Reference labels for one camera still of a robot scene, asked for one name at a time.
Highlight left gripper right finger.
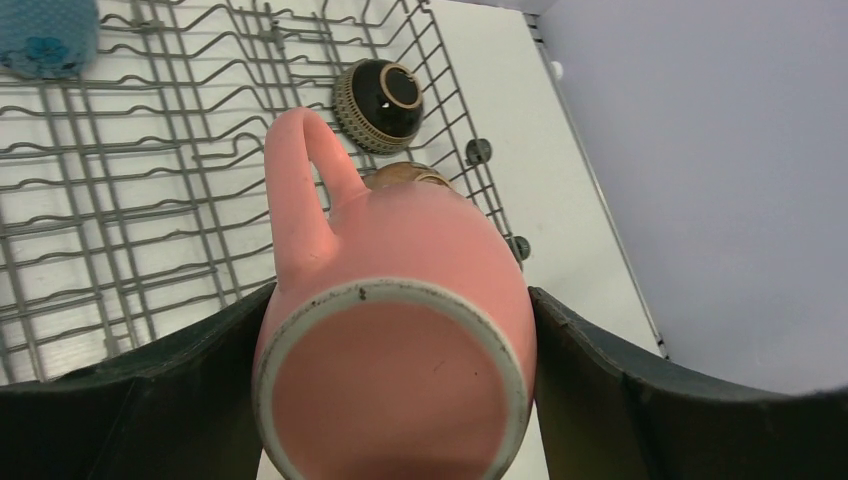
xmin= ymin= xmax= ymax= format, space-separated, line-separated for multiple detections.
xmin=529 ymin=287 xmax=847 ymax=479

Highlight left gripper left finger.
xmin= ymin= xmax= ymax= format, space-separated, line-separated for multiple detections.
xmin=1 ymin=286 xmax=272 ymax=479

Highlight pink cup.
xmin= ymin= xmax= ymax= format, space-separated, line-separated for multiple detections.
xmin=252 ymin=107 xmax=537 ymax=479

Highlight brown speckled cream bowl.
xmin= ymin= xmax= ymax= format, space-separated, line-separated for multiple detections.
xmin=363 ymin=161 xmax=452 ymax=190

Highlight dark patterned cream bowl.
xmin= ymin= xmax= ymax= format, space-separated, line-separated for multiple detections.
xmin=331 ymin=58 xmax=424 ymax=156

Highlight blue mug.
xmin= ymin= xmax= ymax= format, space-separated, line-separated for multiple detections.
xmin=1 ymin=0 xmax=100 ymax=80

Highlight grey wire dish rack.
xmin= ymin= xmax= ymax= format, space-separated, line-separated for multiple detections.
xmin=1 ymin=1 xmax=530 ymax=385

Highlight aluminium rail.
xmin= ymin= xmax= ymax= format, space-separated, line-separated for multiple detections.
xmin=522 ymin=13 xmax=670 ymax=361

